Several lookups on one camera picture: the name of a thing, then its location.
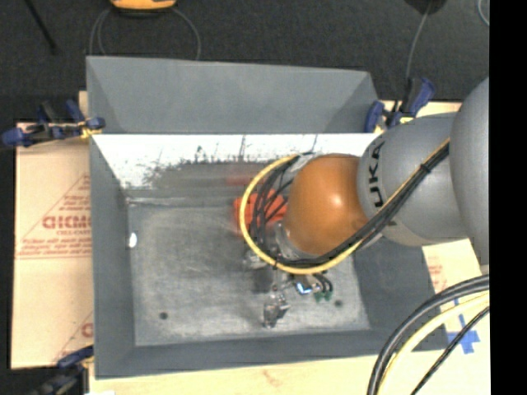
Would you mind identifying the orange toy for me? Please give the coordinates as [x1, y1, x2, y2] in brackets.
[231, 190, 290, 239]

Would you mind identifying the grey metal bin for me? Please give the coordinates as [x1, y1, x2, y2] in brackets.
[85, 55, 449, 379]

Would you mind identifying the brown cardboard board red print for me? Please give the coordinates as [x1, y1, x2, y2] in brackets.
[9, 90, 485, 370]

